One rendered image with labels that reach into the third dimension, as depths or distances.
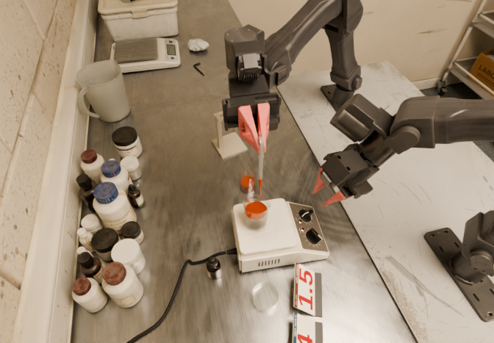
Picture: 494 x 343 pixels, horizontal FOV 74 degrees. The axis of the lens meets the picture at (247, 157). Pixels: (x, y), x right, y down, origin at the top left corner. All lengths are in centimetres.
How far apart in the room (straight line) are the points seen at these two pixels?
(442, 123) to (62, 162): 80
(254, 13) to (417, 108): 153
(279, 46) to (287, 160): 36
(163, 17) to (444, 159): 115
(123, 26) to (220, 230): 99
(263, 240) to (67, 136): 57
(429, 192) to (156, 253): 70
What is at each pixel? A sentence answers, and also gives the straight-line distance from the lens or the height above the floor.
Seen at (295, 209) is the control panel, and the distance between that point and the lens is 77.
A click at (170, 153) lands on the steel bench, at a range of 98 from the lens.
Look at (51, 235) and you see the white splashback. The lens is 78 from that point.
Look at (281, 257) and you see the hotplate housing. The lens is 71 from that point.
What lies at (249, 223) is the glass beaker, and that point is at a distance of 68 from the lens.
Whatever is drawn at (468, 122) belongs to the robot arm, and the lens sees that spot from 58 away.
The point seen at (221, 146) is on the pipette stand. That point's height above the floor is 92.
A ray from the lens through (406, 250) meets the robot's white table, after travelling 86.
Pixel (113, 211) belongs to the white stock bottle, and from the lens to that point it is 77.
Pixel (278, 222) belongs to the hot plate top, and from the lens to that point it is 72.
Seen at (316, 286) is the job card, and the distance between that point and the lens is 76.
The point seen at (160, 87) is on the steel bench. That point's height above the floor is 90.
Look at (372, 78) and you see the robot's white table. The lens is 132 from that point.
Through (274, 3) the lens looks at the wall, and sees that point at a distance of 203.
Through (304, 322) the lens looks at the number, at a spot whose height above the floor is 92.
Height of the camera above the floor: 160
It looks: 48 degrees down
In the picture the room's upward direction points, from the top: straight up
